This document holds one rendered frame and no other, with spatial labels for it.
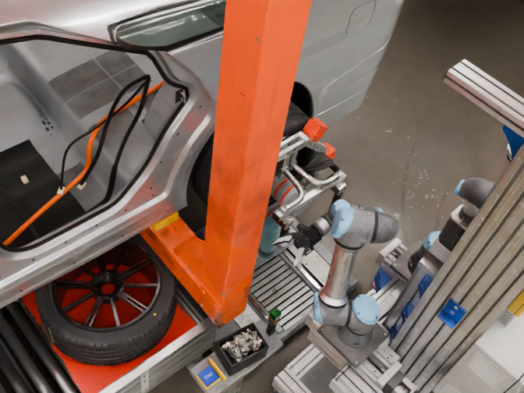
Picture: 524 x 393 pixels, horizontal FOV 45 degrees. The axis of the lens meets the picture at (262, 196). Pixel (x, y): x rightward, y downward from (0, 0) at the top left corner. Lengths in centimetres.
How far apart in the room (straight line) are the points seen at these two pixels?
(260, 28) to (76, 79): 175
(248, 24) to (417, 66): 372
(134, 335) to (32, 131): 112
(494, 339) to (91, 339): 170
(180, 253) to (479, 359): 136
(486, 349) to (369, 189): 208
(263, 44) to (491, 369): 143
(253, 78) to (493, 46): 424
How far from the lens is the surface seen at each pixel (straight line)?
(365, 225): 229
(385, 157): 453
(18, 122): 330
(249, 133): 191
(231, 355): 293
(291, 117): 295
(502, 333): 250
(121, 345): 302
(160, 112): 293
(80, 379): 321
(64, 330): 306
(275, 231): 306
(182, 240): 305
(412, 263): 300
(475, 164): 475
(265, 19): 163
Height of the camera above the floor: 323
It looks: 52 degrees down
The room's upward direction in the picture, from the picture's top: 11 degrees clockwise
